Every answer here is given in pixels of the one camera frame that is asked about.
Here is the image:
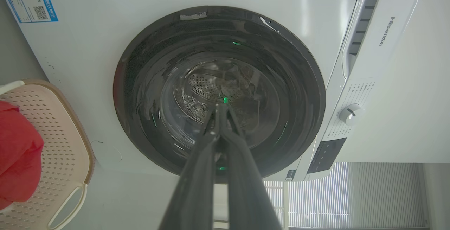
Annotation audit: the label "white Hisense washing machine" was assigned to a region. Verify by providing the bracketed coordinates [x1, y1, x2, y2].
[0, 0, 429, 183]

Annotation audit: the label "grey tape strip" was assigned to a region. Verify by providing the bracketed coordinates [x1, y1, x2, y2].
[180, 12, 207, 21]

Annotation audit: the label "white washing machine dial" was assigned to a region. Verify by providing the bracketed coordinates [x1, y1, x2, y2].
[339, 104, 365, 126]

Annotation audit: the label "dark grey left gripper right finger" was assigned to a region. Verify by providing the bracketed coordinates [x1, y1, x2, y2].
[219, 106, 282, 230]

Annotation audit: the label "blue energy label sticker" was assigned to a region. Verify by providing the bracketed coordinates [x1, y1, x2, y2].
[4, 0, 59, 24]

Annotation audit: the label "round dark washing machine door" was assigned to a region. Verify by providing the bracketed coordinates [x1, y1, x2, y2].
[113, 6, 326, 184]

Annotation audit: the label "white vertical window blinds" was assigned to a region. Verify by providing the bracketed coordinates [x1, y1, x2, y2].
[263, 162, 430, 229]

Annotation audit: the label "red garment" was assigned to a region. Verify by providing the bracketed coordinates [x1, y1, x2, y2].
[0, 101, 44, 210]

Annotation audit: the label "beige perforated laundry basket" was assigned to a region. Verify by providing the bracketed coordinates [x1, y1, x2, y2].
[0, 79, 95, 230]

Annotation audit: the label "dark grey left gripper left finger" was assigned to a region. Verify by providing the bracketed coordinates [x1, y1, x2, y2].
[158, 104, 220, 230]

